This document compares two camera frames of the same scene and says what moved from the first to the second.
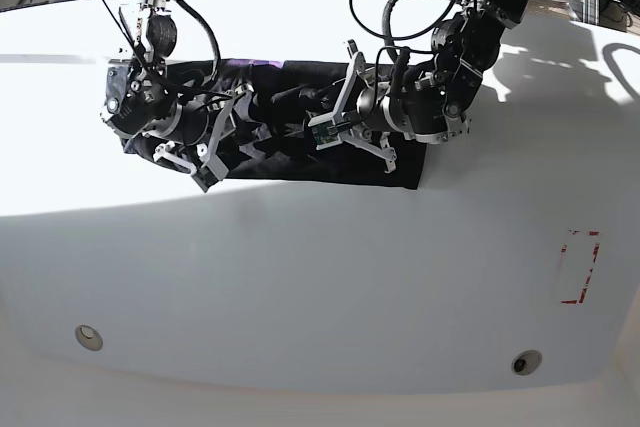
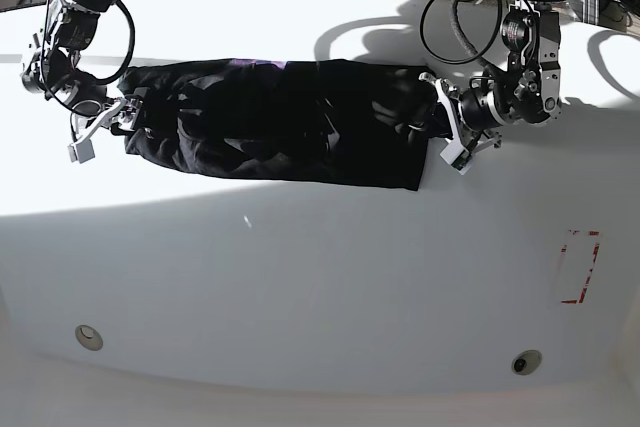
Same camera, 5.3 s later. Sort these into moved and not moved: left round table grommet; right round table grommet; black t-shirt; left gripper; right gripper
Moved: right gripper; left gripper
Not moved: left round table grommet; right round table grommet; black t-shirt
